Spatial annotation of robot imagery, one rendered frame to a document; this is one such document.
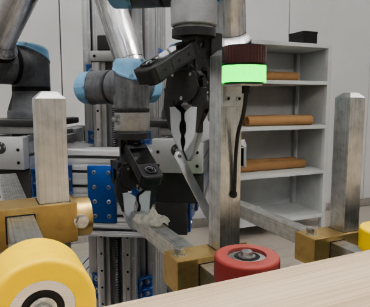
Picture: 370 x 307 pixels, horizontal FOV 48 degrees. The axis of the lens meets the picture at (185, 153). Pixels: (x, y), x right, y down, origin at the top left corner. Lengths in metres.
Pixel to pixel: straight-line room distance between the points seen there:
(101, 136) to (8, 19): 0.45
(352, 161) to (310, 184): 3.15
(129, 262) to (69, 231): 0.93
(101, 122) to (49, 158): 0.88
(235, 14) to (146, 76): 0.60
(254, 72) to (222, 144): 0.12
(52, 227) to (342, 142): 0.49
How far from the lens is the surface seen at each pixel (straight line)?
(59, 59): 3.22
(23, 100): 1.37
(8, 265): 0.34
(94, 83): 0.92
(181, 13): 0.67
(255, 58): 0.56
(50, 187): 0.53
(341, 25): 4.43
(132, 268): 1.48
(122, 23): 1.08
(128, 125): 0.86
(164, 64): 0.62
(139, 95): 0.86
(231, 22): 1.18
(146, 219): 0.81
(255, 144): 3.80
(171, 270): 0.62
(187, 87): 0.66
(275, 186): 3.98
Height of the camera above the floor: 1.09
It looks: 7 degrees down
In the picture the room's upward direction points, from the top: straight up
